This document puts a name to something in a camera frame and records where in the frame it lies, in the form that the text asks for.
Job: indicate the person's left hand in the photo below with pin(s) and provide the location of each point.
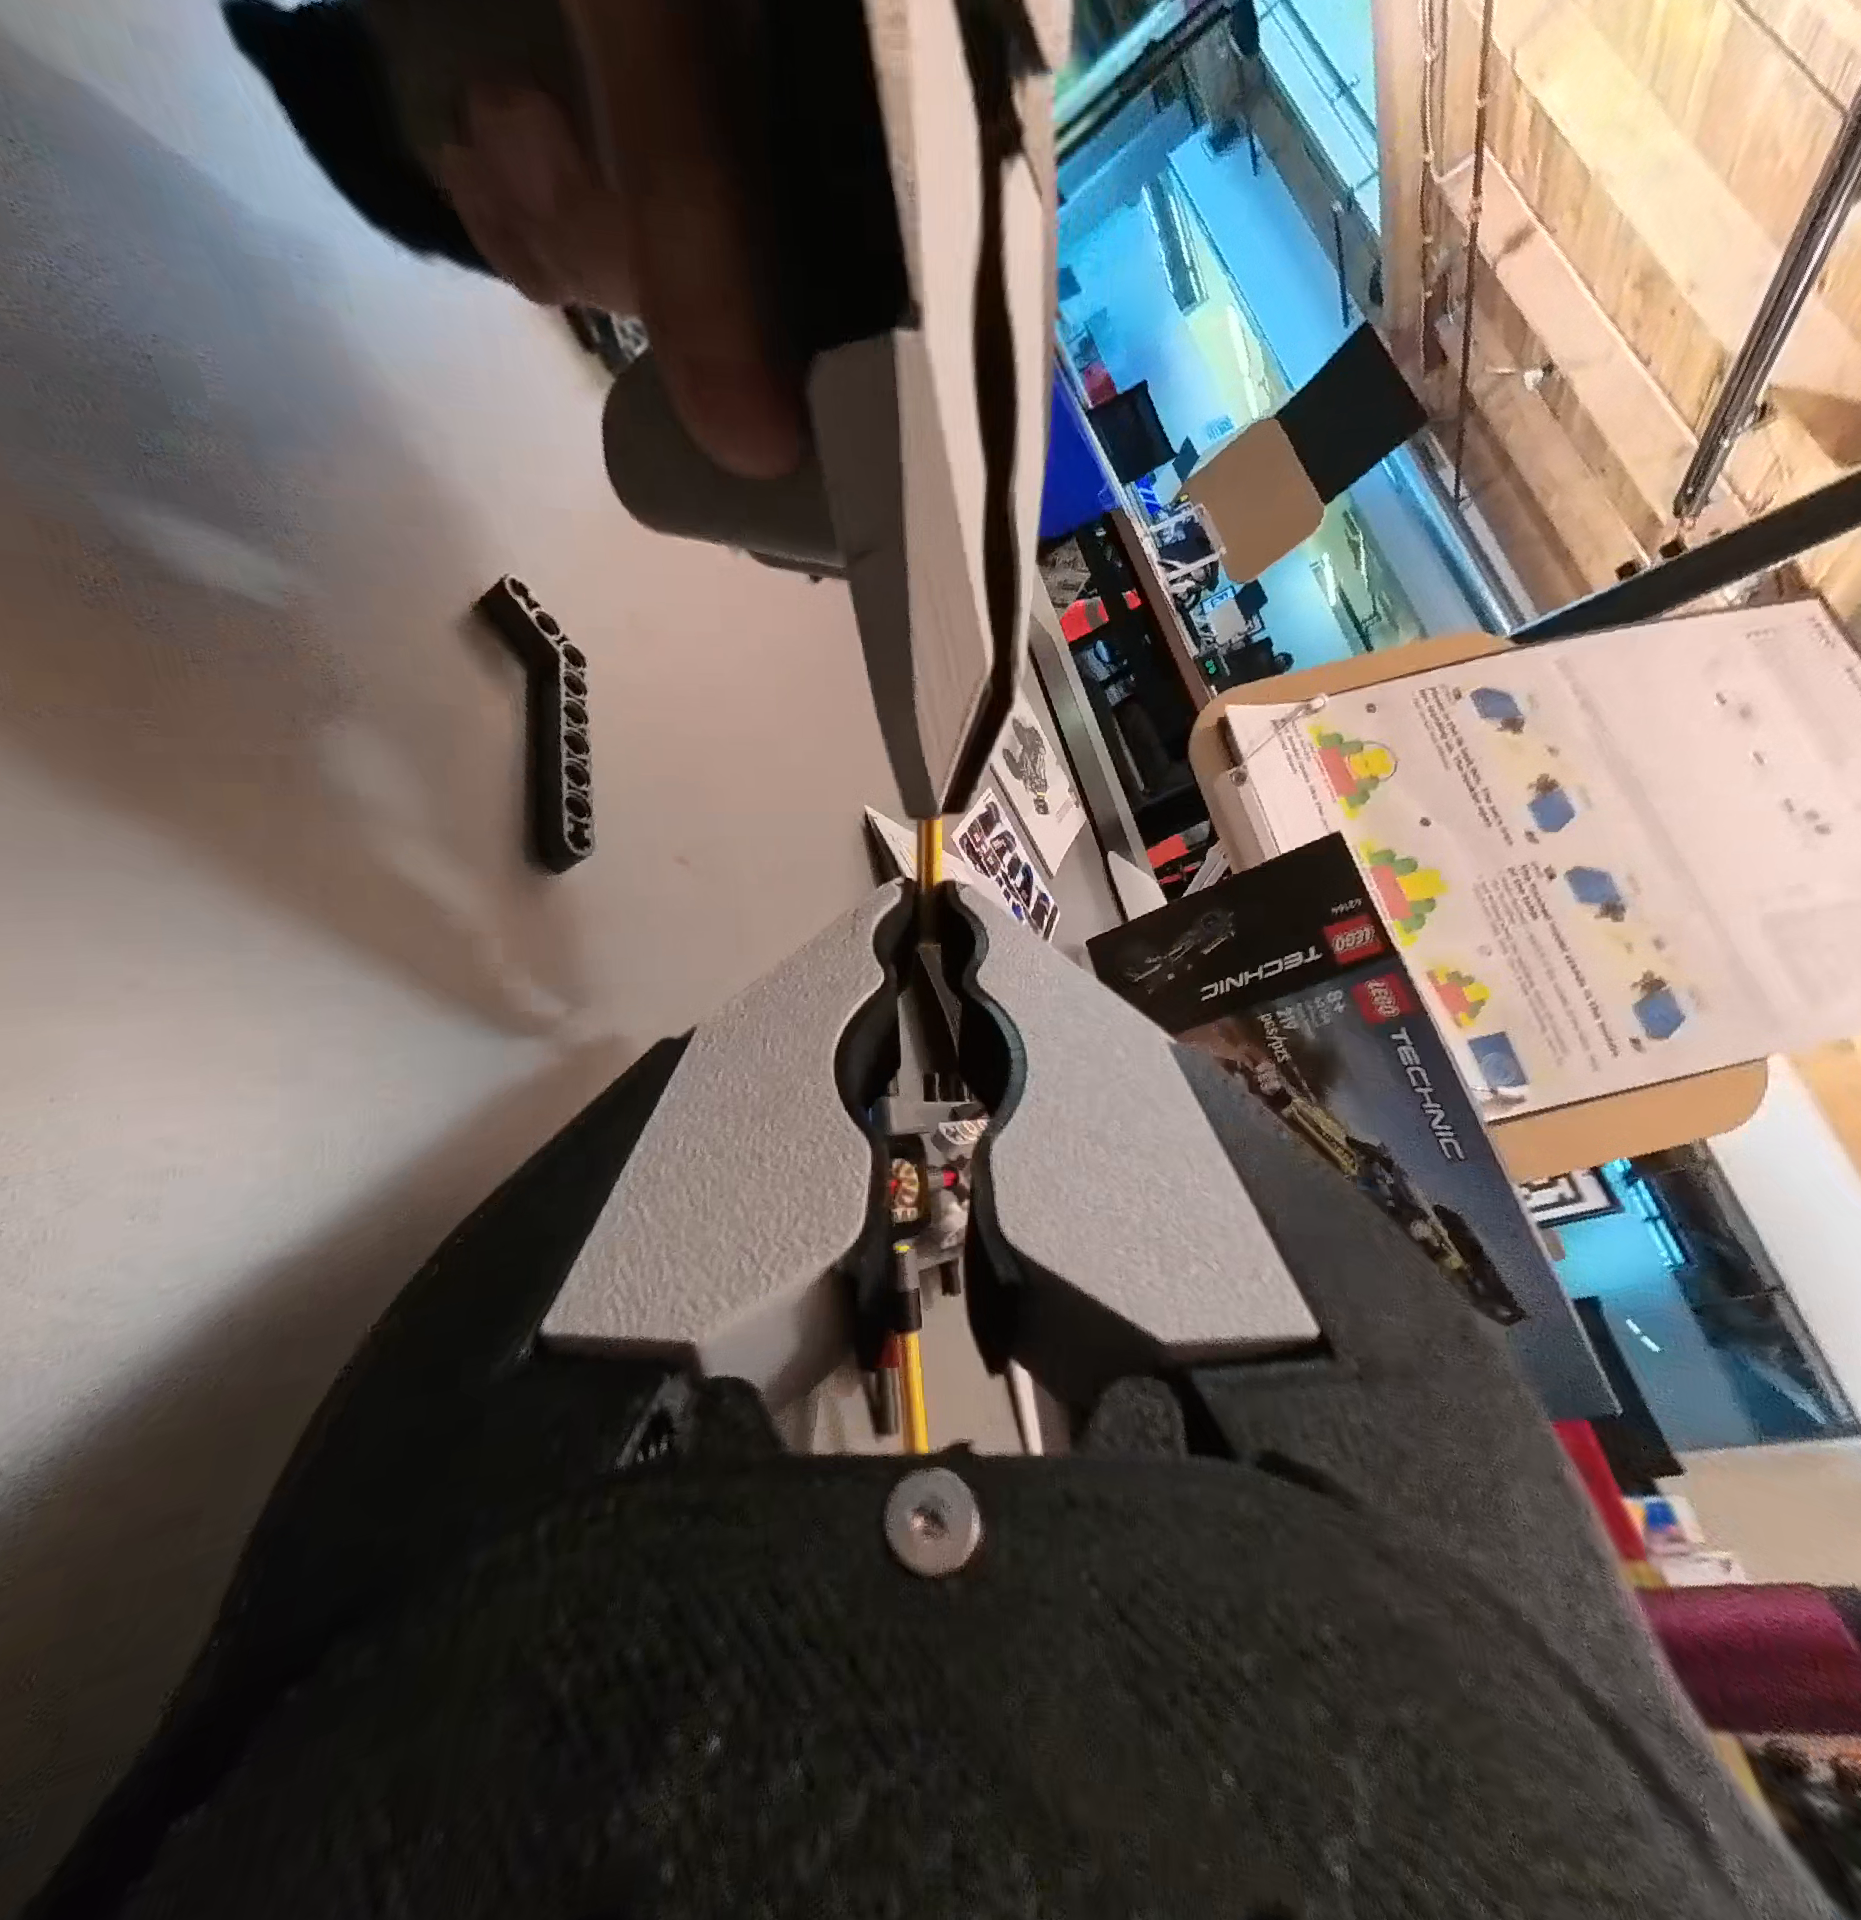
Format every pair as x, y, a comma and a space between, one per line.
648, 181

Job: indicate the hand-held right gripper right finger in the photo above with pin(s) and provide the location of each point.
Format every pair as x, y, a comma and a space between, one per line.
1155, 1200

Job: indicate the dark toy set box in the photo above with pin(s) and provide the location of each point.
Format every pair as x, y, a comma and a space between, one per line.
1317, 1051

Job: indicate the toy brick vehicle assembly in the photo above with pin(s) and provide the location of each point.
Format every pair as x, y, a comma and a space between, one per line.
923, 1180

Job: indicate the blue and pink sticker sheet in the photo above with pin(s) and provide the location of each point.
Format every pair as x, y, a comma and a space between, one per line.
1005, 876

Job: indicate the black bar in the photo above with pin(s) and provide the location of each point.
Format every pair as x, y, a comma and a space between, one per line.
1740, 546

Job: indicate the tan background board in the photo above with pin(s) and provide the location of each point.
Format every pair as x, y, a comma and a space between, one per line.
1242, 500

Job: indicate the white leaflet with vehicle picture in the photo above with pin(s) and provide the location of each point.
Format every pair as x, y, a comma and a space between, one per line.
1034, 766

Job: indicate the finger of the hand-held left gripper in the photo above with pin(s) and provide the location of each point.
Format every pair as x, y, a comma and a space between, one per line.
919, 566
1034, 375

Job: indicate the chrome pole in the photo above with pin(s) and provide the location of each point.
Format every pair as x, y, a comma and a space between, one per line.
1768, 299

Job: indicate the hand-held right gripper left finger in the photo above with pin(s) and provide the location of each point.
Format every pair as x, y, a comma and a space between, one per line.
726, 1200

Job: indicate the wooden clipboard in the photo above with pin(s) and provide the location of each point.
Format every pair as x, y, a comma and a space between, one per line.
1641, 1127

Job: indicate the blue storage bin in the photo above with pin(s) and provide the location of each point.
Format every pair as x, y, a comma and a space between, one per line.
1071, 468

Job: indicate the dark grey bent beam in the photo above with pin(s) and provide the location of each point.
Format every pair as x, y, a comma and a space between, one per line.
562, 752

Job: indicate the maroon cloth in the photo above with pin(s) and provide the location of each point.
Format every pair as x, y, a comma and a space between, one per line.
1768, 1659

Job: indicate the printed instruction sheet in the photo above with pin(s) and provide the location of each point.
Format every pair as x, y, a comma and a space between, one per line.
1617, 826

